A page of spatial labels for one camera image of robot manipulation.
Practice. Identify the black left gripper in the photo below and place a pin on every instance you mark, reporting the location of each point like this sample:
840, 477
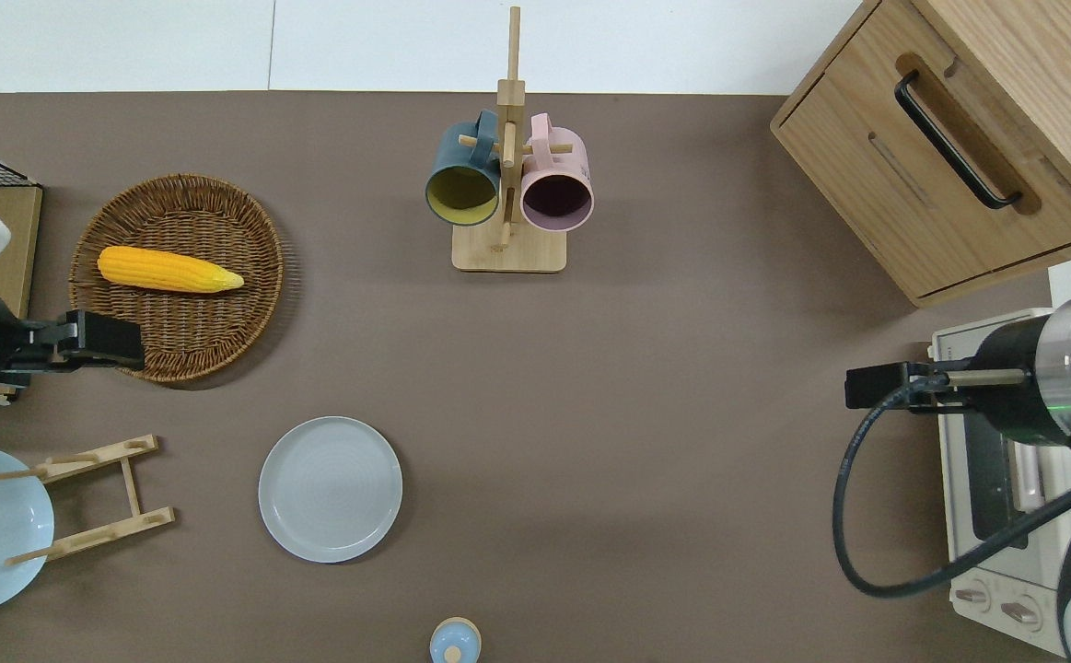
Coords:
36, 345

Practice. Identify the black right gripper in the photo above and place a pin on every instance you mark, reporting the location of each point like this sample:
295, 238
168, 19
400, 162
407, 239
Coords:
924, 378

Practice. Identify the gray round plate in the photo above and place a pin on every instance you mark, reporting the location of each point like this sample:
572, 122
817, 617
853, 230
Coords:
331, 488

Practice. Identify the wooden plate rack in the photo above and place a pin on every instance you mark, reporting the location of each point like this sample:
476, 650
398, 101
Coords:
111, 455

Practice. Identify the yellow corn cob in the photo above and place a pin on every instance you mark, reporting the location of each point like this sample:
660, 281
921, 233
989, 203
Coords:
162, 269

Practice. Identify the round wicker basket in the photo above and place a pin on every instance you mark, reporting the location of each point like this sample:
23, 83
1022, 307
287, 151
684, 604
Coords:
194, 341

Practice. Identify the white toaster oven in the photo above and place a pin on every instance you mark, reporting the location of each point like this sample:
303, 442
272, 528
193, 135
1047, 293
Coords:
959, 497

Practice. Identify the wooden cabinet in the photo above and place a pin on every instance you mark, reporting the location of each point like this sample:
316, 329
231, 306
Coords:
867, 166

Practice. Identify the toaster oven knob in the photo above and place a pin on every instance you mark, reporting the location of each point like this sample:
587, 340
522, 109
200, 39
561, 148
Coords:
1020, 614
971, 596

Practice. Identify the pink mug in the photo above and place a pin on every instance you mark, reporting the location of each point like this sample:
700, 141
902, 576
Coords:
558, 198

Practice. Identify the dark blue mug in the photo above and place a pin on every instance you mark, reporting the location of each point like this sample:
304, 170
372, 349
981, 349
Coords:
461, 189

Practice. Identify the wooden mug tree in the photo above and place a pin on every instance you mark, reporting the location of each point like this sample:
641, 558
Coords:
507, 253

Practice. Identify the light blue round cap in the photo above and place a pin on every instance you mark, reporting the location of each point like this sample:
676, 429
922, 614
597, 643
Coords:
455, 640

